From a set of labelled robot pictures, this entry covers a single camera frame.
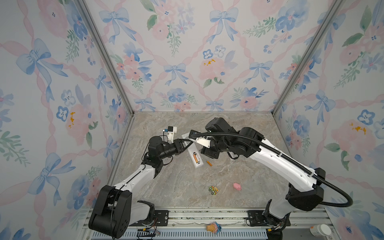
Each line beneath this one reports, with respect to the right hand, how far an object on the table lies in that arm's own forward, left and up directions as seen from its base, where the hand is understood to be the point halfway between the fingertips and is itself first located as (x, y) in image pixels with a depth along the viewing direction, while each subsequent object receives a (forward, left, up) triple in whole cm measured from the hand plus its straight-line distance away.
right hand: (203, 141), depth 68 cm
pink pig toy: (-10, -20, -28) cm, 36 cm away
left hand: (+4, +5, -6) cm, 8 cm away
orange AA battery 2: (+4, -5, -29) cm, 30 cm away
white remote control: (-1, +5, -8) cm, 9 cm away
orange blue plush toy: (-30, -5, -26) cm, 40 cm away
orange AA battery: (-2, +4, -9) cm, 10 cm away
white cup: (-30, -51, -23) cm, 64 cm away
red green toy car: (-13, -7, -27) cm, 31 cm away
